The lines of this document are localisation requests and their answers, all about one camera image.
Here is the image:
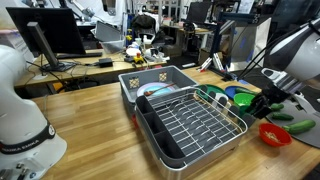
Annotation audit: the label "white bars bundle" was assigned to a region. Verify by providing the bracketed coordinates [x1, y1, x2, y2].
[199, 52, 225, 73]

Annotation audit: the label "light blue plate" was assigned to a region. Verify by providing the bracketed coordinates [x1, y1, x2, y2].
[146, 85, 174, 98]

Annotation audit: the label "small stubby green cucumber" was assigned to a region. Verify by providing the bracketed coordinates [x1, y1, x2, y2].
[269, 103, 285, 112]

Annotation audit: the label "red plastic item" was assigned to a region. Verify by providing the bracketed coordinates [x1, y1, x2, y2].
[131, 114, 140, 130]

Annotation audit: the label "dark green plate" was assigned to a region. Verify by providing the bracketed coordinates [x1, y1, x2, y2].
[196, 83, 228, 101]

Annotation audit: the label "long dark green cucumber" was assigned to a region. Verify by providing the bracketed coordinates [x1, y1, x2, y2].
[234, 87, 260, 97]

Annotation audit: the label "lavender plate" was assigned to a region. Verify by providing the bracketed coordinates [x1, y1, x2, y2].
[136, 82, 176, 98]

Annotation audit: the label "black background monitor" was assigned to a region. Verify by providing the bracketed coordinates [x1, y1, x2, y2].
[185, 1, 213, 25]

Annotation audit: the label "wooden background desk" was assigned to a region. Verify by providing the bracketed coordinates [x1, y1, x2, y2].
[14, 49, 168, 89]

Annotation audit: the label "white printed box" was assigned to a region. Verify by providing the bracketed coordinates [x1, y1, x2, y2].
[0, 31, 34, 63]

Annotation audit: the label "black backpack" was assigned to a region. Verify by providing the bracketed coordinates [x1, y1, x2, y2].
[130, 13, 158, 34]

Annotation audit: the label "orange plastic bowl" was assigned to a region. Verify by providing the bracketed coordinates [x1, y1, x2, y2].
[258, 122, 293, 148]

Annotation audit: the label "yellow toy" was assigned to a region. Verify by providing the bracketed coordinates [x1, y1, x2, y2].
[133, 52, 145, 65]

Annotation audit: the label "white Franka robot base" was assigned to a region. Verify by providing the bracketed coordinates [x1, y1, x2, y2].
[0, 44, 68, 180]

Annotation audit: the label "light green food pieces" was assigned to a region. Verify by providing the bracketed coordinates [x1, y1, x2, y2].
[264, 130, 283, 143]

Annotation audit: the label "wooden spoon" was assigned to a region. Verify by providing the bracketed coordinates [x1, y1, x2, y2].
[143, 83, 177, 98]

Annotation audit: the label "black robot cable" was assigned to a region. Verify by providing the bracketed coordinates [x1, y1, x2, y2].
[238, 23, 314, 82]

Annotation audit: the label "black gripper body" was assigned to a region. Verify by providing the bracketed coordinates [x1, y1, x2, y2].
[264, 82, 291, 104]

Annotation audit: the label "black power adapter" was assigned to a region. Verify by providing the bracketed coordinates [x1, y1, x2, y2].
[98, 57, 114, 68]

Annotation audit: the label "metal wire dish rack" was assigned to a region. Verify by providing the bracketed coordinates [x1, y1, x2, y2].
[134, 85, 254, 180]

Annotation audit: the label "grey round tray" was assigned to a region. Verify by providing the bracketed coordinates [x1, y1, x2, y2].
[264, 97, 320, 149]

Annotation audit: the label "grey remote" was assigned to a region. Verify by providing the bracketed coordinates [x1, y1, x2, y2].
[181, 62, 198, 69]

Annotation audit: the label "dark green plastic cup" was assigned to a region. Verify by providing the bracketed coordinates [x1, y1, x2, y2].
[239, 103, 264, 118]

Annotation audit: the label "dark blue metal frame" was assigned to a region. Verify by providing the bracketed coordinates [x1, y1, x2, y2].
[209, 12, 262, 83]

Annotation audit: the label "white bottle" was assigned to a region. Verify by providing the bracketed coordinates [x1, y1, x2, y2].
[142, 34, 154, 46]

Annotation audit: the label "large green zucchini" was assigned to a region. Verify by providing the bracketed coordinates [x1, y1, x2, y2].
[282, 119, 317, 136]

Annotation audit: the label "grey plastic bin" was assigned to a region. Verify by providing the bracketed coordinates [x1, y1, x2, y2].
[117, 65, 199, 118]

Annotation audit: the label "grey cutlery holder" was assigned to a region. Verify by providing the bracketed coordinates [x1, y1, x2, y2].
[134, 95, 188, 169]

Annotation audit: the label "black computer monitor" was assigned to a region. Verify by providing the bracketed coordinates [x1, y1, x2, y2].
[5, 7, 87, 73]

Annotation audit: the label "light green colander bowl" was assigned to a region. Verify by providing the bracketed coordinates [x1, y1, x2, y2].
[233, 92, 259, 108]

